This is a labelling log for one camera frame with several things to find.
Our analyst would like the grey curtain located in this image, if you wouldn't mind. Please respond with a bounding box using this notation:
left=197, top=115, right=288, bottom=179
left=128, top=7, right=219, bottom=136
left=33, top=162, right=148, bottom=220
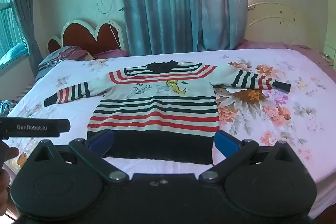
left=5, top=0, right=44, bottom=77

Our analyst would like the pink pillow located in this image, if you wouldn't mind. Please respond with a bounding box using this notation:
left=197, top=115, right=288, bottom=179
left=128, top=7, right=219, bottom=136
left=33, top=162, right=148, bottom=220
left=95, top=49, right=130, bottom=59

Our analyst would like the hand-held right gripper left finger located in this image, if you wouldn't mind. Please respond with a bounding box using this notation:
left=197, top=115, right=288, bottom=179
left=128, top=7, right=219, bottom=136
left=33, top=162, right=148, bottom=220
left=26, top=129, right=130, bottom=186

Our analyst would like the striped knit sweater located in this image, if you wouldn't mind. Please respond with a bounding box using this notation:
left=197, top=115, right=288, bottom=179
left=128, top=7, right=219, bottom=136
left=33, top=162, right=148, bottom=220
left=44, top=60, right=291, bottom=165

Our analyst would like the patterned pillow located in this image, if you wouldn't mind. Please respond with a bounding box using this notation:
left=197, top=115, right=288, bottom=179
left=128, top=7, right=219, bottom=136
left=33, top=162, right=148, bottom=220
left=37, top=46, right=93, bottom=75

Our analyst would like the cream curved headboard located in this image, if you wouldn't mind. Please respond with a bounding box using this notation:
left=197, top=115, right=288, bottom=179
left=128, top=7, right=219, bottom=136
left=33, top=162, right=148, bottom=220
left=243, top=2, right=326, bottom=52

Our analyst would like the pink bed sheet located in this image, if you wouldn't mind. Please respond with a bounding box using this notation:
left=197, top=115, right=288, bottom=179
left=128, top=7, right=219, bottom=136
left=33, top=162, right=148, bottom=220
left=235, top=39, right=336, bottom=67

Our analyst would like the blue curtain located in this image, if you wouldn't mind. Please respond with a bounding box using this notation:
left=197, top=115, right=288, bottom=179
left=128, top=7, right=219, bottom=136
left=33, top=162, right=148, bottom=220
left=118, top=0, right=249, bottom=56

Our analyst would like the person's left hand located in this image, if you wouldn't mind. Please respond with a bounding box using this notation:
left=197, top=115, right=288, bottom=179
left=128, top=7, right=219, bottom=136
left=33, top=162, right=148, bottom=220
left=0, top=147, right=20, bottom=212

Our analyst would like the blue cushion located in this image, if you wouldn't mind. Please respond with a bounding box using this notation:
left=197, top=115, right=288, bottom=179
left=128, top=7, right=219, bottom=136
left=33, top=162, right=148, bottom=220
left=0, top=42, right=28, bottom=65

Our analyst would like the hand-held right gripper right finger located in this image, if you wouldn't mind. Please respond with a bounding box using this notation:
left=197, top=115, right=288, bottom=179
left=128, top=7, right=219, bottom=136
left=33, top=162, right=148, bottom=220
left=199, top=130, right=302, bottom=185

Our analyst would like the bed with floral sheet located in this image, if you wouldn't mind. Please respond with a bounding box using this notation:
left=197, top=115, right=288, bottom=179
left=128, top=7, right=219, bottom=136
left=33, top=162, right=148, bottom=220
left=4, top=48, right=336, bottom=219

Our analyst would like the cream wardrobe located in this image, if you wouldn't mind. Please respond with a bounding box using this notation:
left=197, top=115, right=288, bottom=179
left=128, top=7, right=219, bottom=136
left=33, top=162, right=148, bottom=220
left=323, top=0, right=336, bottom=62

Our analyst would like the red heart-shaped headboard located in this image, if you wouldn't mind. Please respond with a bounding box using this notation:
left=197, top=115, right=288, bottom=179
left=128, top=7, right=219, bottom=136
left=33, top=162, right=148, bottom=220
left=47, top=19, right=129, bottom=55

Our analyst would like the window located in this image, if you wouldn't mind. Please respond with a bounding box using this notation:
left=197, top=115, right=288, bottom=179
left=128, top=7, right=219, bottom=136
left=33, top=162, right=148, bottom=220
left=0, top=0, right=29, bottom=67

